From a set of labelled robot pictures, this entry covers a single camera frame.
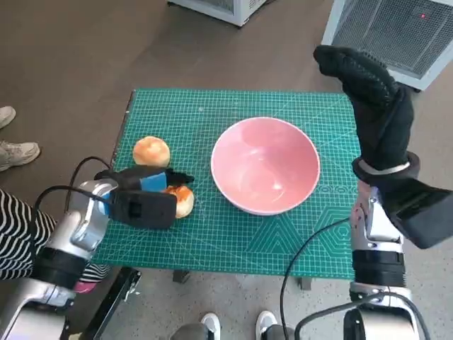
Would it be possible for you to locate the oblong orange toy bread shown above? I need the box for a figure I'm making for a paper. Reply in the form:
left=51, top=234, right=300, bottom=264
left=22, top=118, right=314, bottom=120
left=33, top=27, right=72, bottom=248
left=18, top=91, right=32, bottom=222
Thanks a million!
left=161, top=184, right=195, bottom=219

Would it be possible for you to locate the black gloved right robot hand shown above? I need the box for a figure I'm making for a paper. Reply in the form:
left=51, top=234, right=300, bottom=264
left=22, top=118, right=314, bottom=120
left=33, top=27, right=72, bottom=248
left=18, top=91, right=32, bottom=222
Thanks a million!
left=314, top=45, right=415, bottom=171

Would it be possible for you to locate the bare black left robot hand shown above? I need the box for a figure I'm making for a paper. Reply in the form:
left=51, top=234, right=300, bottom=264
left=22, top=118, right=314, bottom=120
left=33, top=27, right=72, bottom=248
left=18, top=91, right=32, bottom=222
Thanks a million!
left=93, top=166, right=196, bottom=193

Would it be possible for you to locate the white cabinet with mesh grille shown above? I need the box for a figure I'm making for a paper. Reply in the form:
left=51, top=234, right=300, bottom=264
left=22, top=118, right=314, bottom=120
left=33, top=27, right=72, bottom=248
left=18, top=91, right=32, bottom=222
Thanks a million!
left=321, top=0, right=453, bottom=91

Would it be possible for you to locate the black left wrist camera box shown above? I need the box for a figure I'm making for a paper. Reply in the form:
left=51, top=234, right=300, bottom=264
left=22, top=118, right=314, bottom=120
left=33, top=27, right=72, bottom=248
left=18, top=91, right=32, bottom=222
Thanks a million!
left=107, top=189, right=178, bottom=232

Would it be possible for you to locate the black metal rail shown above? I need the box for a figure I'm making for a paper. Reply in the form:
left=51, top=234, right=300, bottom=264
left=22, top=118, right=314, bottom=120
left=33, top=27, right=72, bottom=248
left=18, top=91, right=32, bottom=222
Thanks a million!
left=79, top=266, right=143, bottom=340

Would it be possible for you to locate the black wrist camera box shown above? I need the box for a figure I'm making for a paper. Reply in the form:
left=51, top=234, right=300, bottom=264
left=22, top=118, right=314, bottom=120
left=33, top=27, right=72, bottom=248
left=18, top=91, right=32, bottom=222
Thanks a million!
left=383, top=176, right=453, bottom=251
left=107, top=189, right=178, bottom=232

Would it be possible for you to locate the round toy bread bun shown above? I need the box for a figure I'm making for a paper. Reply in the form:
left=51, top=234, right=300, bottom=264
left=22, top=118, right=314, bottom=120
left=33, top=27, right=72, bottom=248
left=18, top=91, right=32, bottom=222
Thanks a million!
left=132, top=135, right=172, bottom=168

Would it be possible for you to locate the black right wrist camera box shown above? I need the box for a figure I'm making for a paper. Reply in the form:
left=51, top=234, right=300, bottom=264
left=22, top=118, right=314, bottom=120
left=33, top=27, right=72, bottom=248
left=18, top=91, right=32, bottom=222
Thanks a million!
left=383, top=176, right=453, bottom=251

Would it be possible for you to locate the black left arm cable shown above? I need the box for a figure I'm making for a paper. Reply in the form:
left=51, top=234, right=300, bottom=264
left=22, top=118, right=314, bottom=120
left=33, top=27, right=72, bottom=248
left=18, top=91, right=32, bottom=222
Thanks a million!
left=33, top=156, right=115, bottom=227

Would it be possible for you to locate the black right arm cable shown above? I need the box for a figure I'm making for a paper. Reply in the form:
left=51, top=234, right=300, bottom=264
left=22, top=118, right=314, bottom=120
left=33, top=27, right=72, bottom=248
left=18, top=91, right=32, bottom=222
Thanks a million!
left=280, top=217, right=359, bottom=340

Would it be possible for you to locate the white glass-sided cabinet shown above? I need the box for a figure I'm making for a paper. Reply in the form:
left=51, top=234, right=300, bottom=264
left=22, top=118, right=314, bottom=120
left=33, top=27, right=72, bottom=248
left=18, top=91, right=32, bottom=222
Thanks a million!
left=167, top=0, right=270, bottom=28

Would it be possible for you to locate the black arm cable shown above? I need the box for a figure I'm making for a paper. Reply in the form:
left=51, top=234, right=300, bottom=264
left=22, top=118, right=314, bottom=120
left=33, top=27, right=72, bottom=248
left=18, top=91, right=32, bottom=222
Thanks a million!
left=280, top=217, right=359, bottom=340
left=33, top=156, right=115, bottom=227

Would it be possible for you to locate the pink bowl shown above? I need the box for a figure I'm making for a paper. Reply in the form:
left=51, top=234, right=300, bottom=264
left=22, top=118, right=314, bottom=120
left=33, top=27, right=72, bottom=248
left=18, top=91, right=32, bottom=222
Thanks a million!
left=210, top=117, right=323, bottom=217

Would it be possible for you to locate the green cutting mat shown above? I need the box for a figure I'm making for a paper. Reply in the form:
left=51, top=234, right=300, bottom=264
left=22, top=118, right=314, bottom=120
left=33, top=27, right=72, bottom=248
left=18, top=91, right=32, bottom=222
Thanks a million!
left=86, top=88, right=360, bottom=281

